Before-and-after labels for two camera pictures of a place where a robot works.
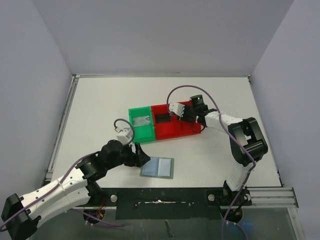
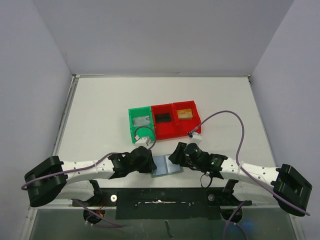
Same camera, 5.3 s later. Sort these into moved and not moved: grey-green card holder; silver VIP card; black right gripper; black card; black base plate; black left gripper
Moved: grey-green card holder; black right gripper; black left gripper
Not moved: silver VIP card; black card; black base plate
